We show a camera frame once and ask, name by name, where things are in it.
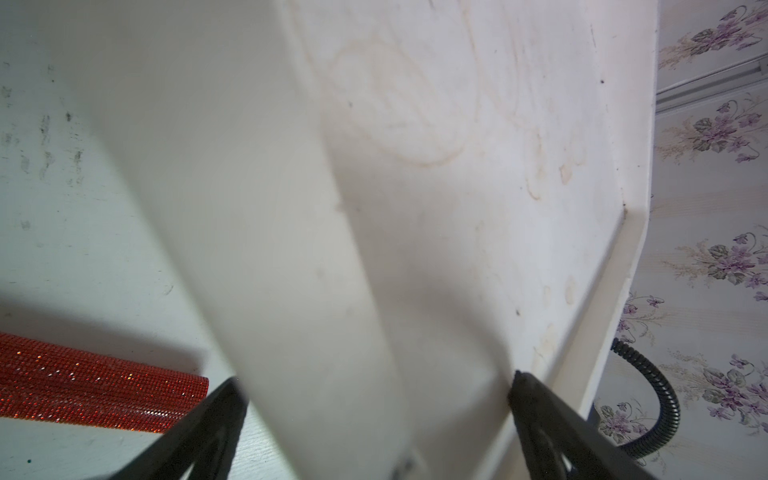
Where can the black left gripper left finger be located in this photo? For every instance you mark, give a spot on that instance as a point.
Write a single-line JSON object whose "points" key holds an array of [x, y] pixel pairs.
{"points": [[202, 445]]}

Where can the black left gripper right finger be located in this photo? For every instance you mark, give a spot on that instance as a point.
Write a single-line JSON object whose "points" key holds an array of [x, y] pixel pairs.
{"points": [[559, 444]]}

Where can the white plastic drawer cabinet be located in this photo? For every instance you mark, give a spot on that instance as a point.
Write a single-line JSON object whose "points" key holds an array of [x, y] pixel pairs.
{"points": [[384, 209]]}

